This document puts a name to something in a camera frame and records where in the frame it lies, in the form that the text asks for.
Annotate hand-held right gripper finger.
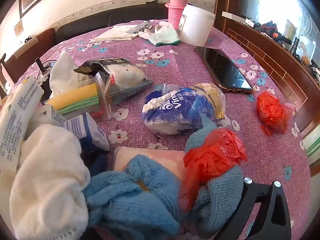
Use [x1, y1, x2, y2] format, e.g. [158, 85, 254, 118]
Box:
[220, 177, 292, 240]

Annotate grey-blue microfibre cloth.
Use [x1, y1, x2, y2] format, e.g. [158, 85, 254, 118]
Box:
[184, 117, 245, 236]

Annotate red plastic bag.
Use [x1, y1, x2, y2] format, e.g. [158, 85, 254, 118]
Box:
[180, 129, 248, 210]
[256, 91, 294, 137]

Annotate pink towel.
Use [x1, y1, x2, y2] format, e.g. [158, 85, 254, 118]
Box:
[114, 146, 187, 180]

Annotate blue white tissue pack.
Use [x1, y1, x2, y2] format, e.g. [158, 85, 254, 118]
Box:
[141, 82, 225, 135]

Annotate light blue fluffy cloth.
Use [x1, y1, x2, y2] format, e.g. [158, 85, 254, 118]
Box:
[82, 154, 187, 239]

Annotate white towel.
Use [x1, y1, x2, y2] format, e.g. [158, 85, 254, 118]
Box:
[10, 124, 91, 240]

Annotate lemon print tissue pack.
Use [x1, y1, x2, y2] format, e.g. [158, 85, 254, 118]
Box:
[0, 76, 45, 173]

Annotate green white striped box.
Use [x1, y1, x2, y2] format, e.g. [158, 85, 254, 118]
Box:
[304, 130, 320, 160]

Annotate black smartphone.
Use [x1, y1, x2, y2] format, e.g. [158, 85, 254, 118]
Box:
[194, 46, 253, 95]

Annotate wooden cabinet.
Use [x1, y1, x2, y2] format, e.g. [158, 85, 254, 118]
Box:
[214, 0, 320, 140]

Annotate black white snack bag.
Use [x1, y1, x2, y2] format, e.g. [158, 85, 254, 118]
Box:
[74, 57, 155, 104]

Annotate white plastic jar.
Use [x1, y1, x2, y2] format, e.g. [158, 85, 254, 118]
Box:
[178, 4, 216, 47]

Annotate white flat box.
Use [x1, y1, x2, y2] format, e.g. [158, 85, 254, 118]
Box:
[222, 11, 247, 22]

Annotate white knit glove green cuff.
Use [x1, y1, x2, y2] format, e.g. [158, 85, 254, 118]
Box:
[138, 21, 181, 47]

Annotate pink bottle with knitted sleeve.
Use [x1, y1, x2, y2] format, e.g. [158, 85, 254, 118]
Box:
[165, 0, 190, 30]

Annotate clear bag of coloured sponges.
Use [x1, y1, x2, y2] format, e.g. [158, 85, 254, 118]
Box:
[45, 71, 113, 120]

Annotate white grey sachet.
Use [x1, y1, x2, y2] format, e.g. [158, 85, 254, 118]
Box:
[126, 21, 152, 33]

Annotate white paper booklet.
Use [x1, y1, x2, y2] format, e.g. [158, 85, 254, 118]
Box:
[89, 25, 140, 43]

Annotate white crumpled cloth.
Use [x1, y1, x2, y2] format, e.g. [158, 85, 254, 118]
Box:
[49, 51, 84, 98]

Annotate black sofa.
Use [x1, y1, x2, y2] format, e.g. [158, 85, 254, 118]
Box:
[55, 4, 170, 43]

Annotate black charger plug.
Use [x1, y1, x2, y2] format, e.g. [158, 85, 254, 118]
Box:
[35, 57, 54, 80]

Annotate maroon armchair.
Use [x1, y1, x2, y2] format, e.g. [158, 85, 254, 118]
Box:
[5, 27, 57, 80]

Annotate small wall plaque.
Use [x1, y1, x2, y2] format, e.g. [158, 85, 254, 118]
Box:
[14, 21, 24, 37]

